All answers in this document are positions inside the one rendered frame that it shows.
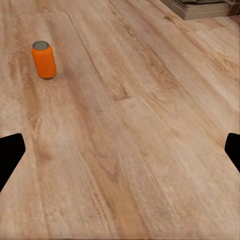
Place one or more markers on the can of soda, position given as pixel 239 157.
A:
pixel 44 60

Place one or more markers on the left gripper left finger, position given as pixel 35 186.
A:
pixel 12 148

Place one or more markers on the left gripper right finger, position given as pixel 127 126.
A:
pixel 232 148

